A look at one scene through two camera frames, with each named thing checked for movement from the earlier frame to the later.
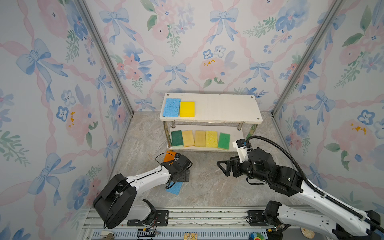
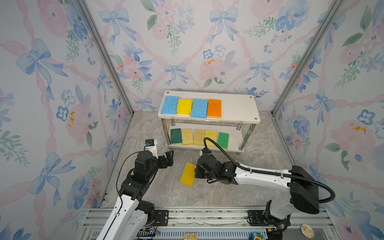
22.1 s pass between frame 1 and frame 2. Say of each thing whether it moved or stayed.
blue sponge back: moved
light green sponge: stayed
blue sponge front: moved
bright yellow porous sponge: stayed
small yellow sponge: stayed
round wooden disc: stayed
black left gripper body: moved
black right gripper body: moved
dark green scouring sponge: stayed
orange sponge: moved
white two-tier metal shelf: stayed
